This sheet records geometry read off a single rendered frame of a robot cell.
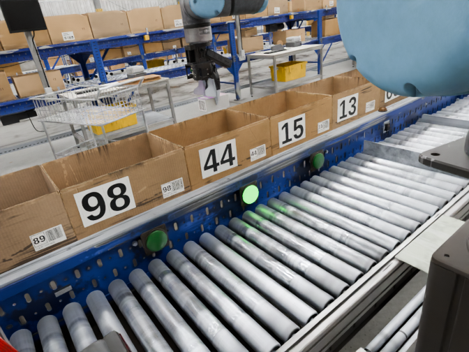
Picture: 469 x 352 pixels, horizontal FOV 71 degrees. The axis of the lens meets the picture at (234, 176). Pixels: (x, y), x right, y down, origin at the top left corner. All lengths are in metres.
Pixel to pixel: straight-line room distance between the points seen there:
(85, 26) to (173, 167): 4.68
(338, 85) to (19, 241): 1.71
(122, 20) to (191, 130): 4.50
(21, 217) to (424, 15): 0.95
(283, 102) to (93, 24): 4.30
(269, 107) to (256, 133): 0.44
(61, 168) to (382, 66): 1.14
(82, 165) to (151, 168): 0.32
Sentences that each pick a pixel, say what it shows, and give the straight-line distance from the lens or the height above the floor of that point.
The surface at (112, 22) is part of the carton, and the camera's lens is 5.79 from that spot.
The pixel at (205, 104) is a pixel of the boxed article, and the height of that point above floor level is 1.15.
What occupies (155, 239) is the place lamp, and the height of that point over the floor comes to 0.82.
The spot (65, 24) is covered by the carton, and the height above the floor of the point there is 1.61.
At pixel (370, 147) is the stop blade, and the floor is 0.78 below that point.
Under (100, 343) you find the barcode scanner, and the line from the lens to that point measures 0.46.
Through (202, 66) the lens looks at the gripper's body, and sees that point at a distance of 1.17.
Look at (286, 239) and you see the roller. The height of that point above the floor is 0.74.
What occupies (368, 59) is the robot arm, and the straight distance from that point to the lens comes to 0.33.
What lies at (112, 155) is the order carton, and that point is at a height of 1.00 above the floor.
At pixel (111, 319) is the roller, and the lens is 0.99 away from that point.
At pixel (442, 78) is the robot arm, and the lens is 0.29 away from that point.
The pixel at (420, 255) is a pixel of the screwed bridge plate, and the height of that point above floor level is 0.75.
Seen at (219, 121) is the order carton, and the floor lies 1.00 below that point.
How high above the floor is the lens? 1.41
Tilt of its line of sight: 25 degrees down
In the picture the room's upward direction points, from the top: 7 degrees counter-clockwise
